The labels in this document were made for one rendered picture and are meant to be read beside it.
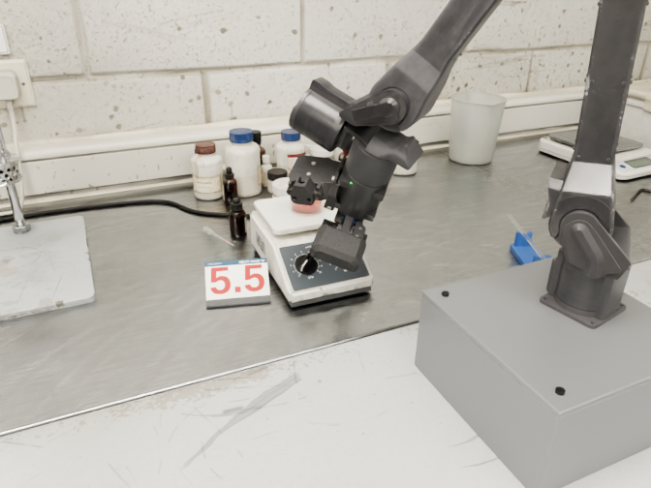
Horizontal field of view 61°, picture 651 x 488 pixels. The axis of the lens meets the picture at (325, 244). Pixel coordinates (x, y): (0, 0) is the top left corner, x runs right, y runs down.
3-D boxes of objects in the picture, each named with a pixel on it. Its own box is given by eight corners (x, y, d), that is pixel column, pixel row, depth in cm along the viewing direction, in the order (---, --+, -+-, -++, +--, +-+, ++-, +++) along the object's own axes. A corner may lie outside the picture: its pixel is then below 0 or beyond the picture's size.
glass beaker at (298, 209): (290, 205, 88) (289, 157, 84) (324, 205, 88) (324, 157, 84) (288, 221, 83) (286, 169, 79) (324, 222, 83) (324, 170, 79)
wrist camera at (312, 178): (356, 152, 68) (306, 132, 68) (340, 193, 63) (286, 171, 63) (343, 185, 72) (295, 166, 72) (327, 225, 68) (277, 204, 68)
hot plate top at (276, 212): (351, 224, 83) (351, 218, 83) (274, 236, 79) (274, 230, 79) (321, 196, 93) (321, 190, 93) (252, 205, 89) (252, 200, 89)
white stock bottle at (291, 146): (271, 185, 119) (269, 133, 114) (286, 175, 124) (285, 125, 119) (297, 190, 116) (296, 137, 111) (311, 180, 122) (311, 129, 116)
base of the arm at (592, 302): (627, 308, 59) (642, 259, 56) (593, 330, 55) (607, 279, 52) (568, 281, 64) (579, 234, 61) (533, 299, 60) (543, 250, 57)
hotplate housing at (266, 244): (374, 292, 81) (377, 244, 77) (290, 311, 76) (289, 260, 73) (318, 230, 99) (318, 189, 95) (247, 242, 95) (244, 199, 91)
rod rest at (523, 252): (551, 278, 85) (556, 258, 84) (530, 278, 85) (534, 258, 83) (528, 248, 94) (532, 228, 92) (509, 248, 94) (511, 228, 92)
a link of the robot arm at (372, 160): (434, 135, 60) (363, 92, 62) (410, 163, 57) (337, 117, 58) (413, 175, 66) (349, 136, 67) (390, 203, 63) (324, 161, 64)
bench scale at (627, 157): (621, 184, 122) (627, 163, 120) (533, 151, 143) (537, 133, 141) (674, 171, 130) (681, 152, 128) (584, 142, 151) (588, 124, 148)
